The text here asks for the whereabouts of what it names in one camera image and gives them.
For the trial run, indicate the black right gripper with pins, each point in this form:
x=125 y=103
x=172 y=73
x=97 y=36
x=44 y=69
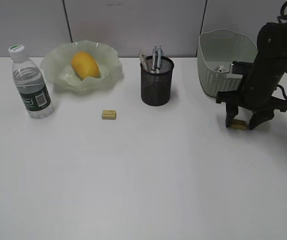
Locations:
x=255 y=92

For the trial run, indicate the yellow eraser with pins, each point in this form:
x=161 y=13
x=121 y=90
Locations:
x=108 y=114
x=239 y=124

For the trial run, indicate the white waste paper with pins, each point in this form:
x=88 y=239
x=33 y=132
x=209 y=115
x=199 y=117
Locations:
x=220 y=68

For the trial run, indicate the blue grey pen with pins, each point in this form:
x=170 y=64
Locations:
x=159 y=59

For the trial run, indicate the grey white pen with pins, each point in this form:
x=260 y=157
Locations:
x=154 y=60

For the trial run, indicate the cream white pen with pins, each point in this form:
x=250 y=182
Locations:
x=143 y=61

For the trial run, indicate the yellow mango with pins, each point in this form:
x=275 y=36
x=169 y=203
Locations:
x=85 y=65

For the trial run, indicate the clear water bottle green label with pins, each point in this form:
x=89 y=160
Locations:
x=30 y=83

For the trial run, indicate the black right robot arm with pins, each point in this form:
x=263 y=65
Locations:
x=272 y=43

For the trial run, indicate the green plastic woven basket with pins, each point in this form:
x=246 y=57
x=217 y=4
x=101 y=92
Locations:
x=222 y=47

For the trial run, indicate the black mesh pen holder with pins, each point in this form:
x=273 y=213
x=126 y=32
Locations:
x=155 y=88

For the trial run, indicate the pale green wavy plate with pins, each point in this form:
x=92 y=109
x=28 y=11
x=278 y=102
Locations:
x=57 y=68

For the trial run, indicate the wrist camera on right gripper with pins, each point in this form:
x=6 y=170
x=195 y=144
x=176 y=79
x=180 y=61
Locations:
x=240 y=68

